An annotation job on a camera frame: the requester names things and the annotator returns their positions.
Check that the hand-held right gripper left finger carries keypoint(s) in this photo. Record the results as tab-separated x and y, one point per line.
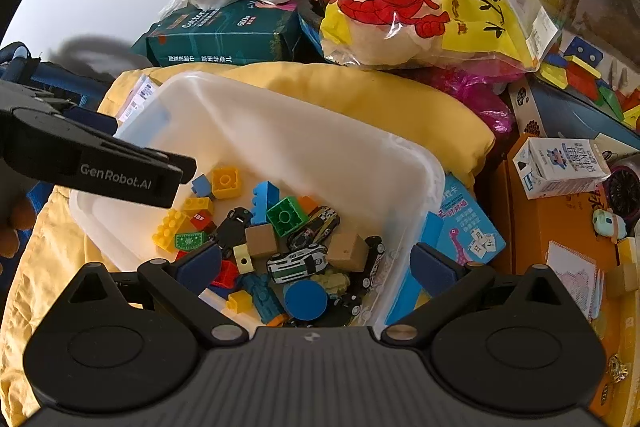
200	264

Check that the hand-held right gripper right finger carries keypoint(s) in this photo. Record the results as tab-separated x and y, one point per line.
435	269

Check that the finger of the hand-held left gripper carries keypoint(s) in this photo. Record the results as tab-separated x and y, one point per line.
150	157
92	121

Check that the green arch building block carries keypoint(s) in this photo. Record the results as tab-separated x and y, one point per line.
190	240

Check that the pale yellow holed block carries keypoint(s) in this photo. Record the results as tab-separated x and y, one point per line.
241	258

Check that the small red building block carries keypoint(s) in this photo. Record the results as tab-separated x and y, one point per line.
204	222

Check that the long yellow building block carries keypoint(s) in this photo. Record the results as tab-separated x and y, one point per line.
172	229

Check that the small yellow building block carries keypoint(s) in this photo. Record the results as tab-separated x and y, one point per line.
240	302

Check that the brown wooden cube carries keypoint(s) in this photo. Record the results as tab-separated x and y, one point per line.
261	241

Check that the light wooden cube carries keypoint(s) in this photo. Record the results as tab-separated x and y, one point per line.
347	252

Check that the light blue building block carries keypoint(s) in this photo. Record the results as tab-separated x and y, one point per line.
264	202

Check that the white green toy car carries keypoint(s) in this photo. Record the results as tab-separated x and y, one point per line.
297	263

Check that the blue round disc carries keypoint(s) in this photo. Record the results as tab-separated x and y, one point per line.
305	299

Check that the orange building block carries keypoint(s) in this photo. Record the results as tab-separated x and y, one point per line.
308	205

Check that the white plastic bin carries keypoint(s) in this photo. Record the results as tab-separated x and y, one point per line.
300	142

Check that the person's left hand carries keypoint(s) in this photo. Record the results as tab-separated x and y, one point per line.
15	219

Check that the white wipes packet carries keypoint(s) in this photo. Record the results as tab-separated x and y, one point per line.
137	99

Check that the blue card box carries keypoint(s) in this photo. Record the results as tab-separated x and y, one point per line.
465	227

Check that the dark blue bag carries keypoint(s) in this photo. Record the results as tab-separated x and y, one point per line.
55	77

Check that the orange box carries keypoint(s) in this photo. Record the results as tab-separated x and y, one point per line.
540	227

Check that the teal tissue package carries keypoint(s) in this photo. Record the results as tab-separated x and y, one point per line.
215	37

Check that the white paper cards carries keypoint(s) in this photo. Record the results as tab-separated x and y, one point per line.
572	277

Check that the white milk carton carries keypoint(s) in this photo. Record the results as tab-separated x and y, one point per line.
560	167

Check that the small teal toy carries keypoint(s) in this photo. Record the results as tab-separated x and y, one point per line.
610	224

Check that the pink foil bag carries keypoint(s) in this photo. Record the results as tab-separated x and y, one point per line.
470	92

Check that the blue white toy box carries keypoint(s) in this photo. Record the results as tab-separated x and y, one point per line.
565	117

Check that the small blue box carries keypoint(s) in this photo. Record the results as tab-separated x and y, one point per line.
311	34

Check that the dark round canister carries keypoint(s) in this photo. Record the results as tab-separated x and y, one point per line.
622	192

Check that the colourful wooden puzzle set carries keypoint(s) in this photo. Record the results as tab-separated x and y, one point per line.
585	72

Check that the yellow snack bag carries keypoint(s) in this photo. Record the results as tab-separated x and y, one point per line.
425	7

